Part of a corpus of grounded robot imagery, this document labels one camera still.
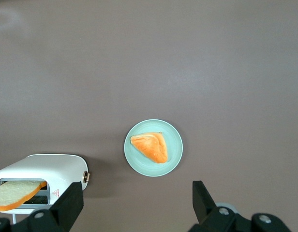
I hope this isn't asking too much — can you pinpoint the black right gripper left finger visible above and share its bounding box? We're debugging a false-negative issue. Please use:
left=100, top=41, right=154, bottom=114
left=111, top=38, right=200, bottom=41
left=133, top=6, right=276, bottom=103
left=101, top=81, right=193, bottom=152
left=0, top=182, right=84, bottom=232

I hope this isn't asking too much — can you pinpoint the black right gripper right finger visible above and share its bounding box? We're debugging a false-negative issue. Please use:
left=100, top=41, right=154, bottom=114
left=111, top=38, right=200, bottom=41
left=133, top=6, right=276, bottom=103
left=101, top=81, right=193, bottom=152
left=189, top=180, right=292, bottom=232

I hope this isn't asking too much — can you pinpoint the white two-slot toaster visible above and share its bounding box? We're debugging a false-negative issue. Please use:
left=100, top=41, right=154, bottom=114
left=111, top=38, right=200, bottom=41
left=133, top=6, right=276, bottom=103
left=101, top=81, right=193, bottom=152
left=0, top=154, right=89, bottom=215

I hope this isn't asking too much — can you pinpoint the white bread slice orange crust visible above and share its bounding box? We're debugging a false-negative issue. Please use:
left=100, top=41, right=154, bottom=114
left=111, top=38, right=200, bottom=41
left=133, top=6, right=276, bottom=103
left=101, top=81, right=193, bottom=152
left=0, top=180, right=47, bottom=212

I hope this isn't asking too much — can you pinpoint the pale green round plate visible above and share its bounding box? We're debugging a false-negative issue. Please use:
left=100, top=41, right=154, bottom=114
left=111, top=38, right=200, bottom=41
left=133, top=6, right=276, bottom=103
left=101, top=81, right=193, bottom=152
left=124, top=119, right=183, bottom=177

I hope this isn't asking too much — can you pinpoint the triangular orange bread piece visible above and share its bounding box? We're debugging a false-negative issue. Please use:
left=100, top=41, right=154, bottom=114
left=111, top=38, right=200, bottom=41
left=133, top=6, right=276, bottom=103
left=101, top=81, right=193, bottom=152
left=130, top=131, right=168, bottom=164

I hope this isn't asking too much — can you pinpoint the brown table cover mat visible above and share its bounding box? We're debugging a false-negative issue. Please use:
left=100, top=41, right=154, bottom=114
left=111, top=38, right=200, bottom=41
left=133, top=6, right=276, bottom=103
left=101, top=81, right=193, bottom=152
left=0, top=0, right=298, bottom=232

